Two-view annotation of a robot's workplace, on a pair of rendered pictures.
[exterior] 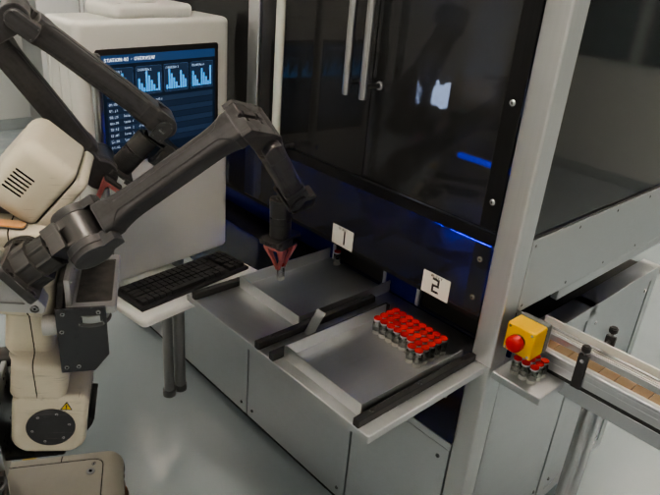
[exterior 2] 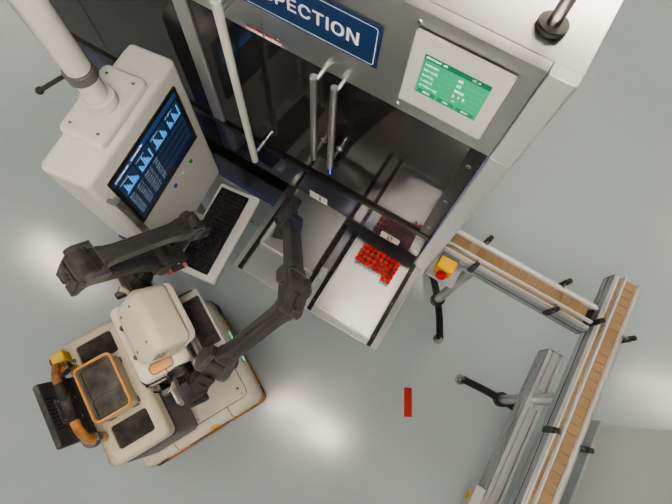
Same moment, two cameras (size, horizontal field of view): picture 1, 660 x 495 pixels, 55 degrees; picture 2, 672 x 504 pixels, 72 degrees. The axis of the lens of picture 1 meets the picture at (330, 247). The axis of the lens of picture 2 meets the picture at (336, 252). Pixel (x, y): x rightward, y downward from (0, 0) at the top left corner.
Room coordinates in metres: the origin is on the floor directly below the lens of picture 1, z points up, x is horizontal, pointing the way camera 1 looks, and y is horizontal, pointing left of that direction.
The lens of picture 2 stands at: (0.87, 0.17, 2.77)
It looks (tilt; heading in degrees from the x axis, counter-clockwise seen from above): 72 degrees down; 338
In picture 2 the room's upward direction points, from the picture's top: 8 degrees clockwise
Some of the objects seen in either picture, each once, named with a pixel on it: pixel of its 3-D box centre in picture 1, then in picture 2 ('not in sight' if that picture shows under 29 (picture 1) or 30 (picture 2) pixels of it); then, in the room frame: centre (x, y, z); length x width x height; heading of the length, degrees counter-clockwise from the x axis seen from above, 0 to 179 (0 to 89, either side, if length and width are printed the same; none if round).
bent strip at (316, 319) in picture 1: (300, 329); (316, 283); (1.32, 0.06, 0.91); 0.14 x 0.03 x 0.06; 135
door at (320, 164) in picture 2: (312, 49); (269, 101); (1.79, 0.09, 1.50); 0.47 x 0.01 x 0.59; 44
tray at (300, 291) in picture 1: (315, 283); (307, 225); (1.58, 0.03, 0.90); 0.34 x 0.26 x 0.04; 134
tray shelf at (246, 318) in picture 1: (337, 326); (332, 260); (1.41, -0.04, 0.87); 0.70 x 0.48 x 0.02; 44
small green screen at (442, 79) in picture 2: not in sight; (451, 88); (1.41, -0.26, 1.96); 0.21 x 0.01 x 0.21; 44
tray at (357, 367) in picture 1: (374, 354); (362, 286); (1.26, -0.13, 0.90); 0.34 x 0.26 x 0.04; 134
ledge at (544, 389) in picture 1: (530, 377); (445, 267); (1.26, -0.51, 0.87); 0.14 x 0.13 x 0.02; 134
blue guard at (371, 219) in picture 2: (243, 164); (216, 131); (2.00, 0.31, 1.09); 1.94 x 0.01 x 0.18; 44
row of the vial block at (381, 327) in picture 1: (400, 339); (373, 269); (1.32, -0.19, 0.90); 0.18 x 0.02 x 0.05; 44
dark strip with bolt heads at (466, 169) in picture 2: (502, 150); (437, 214); (1.33, -0.35, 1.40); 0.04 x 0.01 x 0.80; 44
